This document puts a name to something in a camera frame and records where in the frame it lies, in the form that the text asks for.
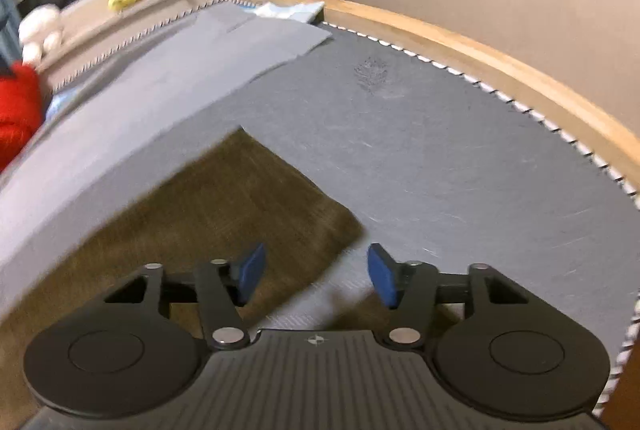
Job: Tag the light blue cloth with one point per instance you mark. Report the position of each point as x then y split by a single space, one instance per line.
287 11

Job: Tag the grey bed sheet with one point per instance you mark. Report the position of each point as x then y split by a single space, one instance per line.
125 110

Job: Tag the wooden bed frame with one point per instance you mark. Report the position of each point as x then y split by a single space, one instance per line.
500 60

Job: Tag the blue curtain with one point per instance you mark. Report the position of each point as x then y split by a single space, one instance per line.
6 10

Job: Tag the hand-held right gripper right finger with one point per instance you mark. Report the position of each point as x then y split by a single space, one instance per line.
382 276

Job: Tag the white plush toy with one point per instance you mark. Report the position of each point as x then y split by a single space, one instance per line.
42 30

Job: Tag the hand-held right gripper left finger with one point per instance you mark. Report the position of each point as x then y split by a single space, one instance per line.
252 271

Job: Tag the red garment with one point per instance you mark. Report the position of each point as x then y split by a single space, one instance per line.
17 115

